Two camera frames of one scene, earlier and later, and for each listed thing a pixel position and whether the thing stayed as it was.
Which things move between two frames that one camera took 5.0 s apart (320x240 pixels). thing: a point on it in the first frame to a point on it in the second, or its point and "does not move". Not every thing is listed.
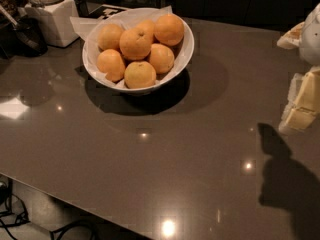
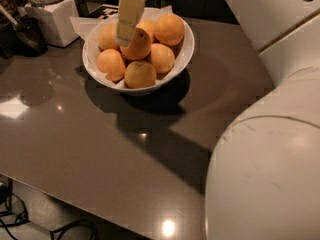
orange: (135, 43) does not move
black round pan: (24, 38) does not move
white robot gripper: (310, 39) to (128, 14)
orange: (111, 63) does not move
